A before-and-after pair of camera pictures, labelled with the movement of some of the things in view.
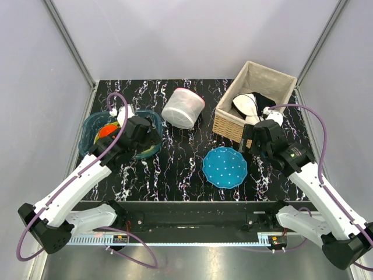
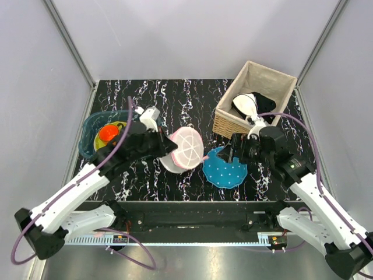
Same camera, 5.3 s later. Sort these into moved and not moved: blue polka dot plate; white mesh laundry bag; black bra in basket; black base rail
Moved: white mesh laundry bag
Not moved: black base rail; black bra in basket; blue polka dot plate
